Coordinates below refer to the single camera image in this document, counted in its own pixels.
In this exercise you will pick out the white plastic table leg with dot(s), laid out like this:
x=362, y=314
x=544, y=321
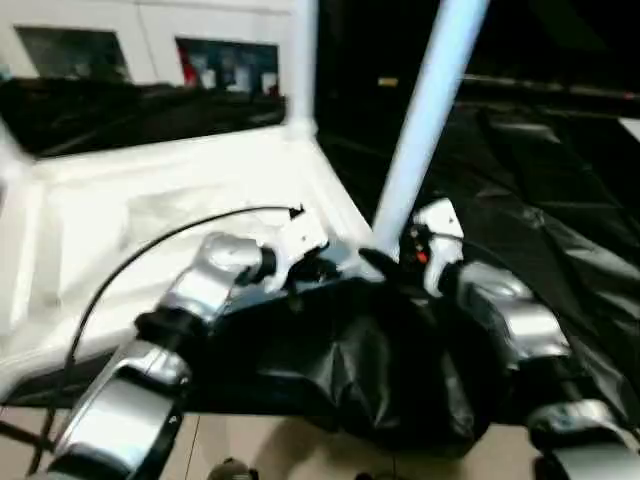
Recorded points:
x=8, y=155
x=302, y=60
x=430, y=110

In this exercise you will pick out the white plastic table top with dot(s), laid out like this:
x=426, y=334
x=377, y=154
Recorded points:
x=150, y=190

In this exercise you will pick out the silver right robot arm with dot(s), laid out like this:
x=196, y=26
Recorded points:
x=530, y=340

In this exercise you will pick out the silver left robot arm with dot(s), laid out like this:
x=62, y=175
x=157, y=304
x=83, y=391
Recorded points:
x=160, y=360

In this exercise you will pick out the black mat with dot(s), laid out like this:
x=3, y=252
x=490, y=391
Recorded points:
x=540, y=220

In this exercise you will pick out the black furniture with gold label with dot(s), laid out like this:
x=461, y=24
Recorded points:
x=540, y=40

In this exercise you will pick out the white cabinet with glass doors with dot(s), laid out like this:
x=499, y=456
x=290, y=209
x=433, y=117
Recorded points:
x=140, y=40

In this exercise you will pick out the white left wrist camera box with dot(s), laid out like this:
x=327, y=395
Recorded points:
x=300, y=240

